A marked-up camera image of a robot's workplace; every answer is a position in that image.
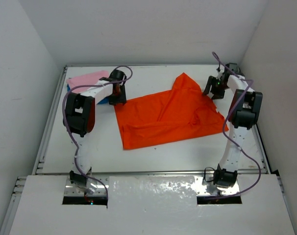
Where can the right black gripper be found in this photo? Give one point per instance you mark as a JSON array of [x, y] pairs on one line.
[[217, 95]]

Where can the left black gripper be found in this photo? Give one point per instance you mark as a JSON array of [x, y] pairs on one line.
[[118, 98]]

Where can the orange t shirt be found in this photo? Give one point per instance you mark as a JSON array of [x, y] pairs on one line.
[[174, 115]]

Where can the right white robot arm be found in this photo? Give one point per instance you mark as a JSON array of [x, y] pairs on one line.
[[243, 114]]

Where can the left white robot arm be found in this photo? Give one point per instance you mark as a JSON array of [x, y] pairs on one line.
[[79, 117]]

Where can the folded blue t shirt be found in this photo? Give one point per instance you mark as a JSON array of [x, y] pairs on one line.
[[103, 101]]

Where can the folded pink t shirt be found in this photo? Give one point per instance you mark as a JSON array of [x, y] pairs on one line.
[[86, 79]]

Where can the white front cover board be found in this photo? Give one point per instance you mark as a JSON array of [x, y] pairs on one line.
[[141, 205]]

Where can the right aluminium frame rail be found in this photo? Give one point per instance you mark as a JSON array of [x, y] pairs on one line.
[[253, 145]]

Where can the aluminium frame rail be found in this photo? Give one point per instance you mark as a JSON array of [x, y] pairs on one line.
[[169, 173], [40, 158], [253, 145]]

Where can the front aluminium frame rail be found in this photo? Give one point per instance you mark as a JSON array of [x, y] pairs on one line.
[[169, 173]]

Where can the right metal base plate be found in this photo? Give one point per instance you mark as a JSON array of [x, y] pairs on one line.
[[204, 187]]

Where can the metal base plate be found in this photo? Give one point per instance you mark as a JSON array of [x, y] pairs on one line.
[[204, 187], [93, 189]]

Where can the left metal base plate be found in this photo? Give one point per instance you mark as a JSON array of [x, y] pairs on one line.
[[93, 189]]

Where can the left aluminium frame rail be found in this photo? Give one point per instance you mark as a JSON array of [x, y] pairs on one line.
[[40, 158]]

